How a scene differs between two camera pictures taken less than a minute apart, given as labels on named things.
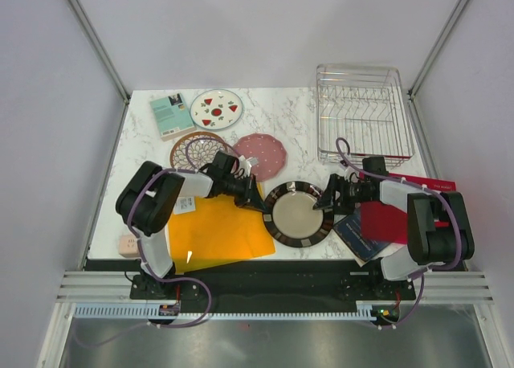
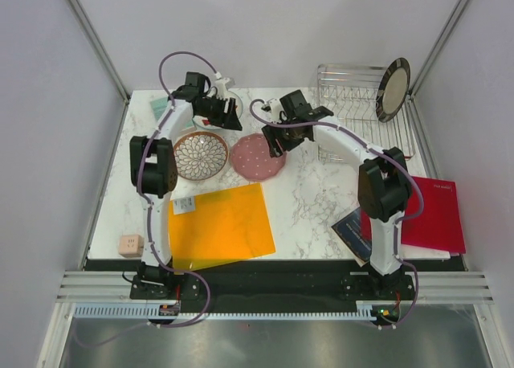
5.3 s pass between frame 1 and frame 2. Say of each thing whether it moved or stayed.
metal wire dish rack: stayed
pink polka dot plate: stayed
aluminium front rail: stayed
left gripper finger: moved
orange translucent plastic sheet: stayed
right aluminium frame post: stayed
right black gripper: moved
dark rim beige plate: moved
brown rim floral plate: stayed
